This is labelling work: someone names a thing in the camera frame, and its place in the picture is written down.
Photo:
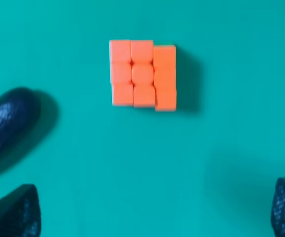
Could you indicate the multicoloured puzzle cube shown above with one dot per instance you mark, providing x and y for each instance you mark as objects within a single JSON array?
[{"x": 143, "y": 74}]

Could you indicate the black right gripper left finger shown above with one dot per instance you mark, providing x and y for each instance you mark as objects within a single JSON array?
[{"x": 20, "y": 213}]

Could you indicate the purple eggplant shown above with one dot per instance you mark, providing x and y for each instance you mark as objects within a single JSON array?
[{"x": 20, "y": 109}]

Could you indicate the green table cloth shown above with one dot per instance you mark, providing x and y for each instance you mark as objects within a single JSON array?
[{"x": 206, "y": 170}]

